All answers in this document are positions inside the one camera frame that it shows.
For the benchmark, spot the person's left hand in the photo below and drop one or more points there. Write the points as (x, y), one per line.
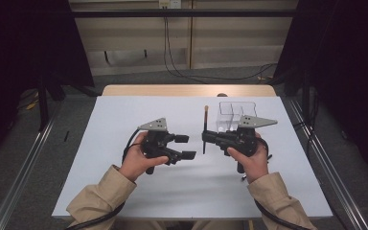
(134, 163)

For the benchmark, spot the white table board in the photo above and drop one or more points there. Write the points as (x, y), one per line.
(185, 191)

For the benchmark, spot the aluminium floor rail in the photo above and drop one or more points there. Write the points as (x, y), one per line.
(335, 179)
(22, 179)

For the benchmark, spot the person's right hand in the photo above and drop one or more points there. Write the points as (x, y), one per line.
(255, 166)

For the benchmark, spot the small yellow strip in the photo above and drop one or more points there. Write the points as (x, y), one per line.
(32, 104)

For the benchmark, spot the wooden table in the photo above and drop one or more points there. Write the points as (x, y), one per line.
(172, 90)

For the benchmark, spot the clear acrylic organizer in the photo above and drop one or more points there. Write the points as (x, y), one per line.
(226, 118)

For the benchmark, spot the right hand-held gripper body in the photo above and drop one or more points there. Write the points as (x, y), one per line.
(246, 137)

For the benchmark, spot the white wall socket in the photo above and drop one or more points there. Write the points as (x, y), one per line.
(170, 3)

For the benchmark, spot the black horizontal bar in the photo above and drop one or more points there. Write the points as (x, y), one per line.
(204, 13)

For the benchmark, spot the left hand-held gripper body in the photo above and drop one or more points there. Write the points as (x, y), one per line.
(156, 140)

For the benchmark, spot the black curtain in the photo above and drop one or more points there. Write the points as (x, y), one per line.
(19, 48)
(348, 64)

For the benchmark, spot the black stand post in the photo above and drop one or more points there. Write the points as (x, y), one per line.
(43, 105)

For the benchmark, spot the makeup brush with tan ferrule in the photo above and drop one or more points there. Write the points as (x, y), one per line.
(205, 121)

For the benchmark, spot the dark round table grommet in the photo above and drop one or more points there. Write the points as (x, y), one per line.
(222, 95)

